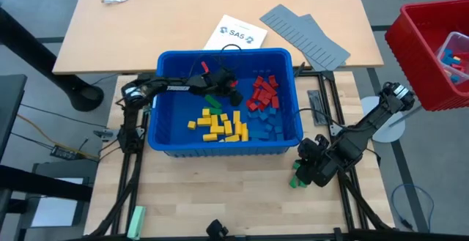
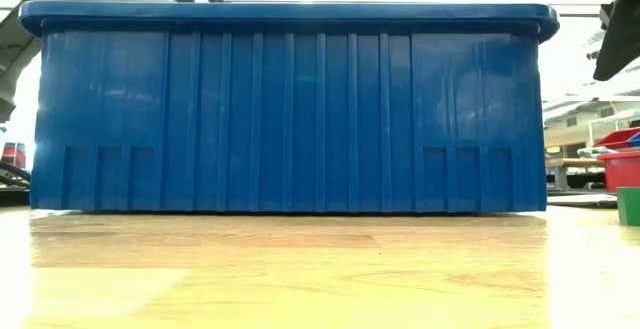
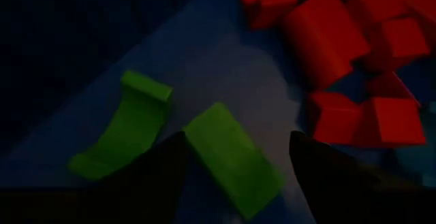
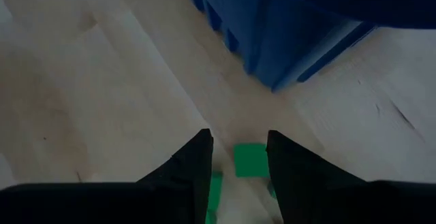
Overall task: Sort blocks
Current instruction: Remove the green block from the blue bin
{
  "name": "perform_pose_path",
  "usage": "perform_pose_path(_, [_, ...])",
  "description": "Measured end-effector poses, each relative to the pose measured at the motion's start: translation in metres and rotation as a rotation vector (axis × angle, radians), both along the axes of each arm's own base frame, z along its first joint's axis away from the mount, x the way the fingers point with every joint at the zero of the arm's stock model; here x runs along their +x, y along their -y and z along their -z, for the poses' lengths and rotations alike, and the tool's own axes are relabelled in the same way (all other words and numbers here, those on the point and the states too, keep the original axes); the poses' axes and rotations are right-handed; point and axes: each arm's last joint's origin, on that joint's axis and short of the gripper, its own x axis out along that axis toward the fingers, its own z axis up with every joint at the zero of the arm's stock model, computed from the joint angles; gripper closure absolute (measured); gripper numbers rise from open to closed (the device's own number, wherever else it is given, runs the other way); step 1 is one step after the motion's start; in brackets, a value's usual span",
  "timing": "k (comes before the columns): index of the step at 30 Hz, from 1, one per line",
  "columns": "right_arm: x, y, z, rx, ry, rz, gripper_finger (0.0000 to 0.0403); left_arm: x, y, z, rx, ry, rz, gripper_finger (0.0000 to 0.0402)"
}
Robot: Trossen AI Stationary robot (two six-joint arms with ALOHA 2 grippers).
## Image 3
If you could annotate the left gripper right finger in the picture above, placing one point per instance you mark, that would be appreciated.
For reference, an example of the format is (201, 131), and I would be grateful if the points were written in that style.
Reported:
(357, 200)

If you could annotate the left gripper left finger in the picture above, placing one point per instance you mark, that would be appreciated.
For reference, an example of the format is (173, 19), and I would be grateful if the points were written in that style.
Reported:
(102, 203)

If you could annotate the green arch block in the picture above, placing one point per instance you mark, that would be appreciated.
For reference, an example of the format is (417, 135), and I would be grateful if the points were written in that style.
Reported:
(129, 128)

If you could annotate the green rectangular block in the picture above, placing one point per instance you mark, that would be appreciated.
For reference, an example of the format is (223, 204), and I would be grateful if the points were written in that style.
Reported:
(231, 156)

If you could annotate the red cube block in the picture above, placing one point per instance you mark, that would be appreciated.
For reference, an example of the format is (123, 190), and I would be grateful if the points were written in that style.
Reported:
(398, 122)
(405, 40)
(335, 122)

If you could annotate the blue plastic bin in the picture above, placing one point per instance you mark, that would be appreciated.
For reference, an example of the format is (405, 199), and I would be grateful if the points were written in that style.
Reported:
(221, 64)

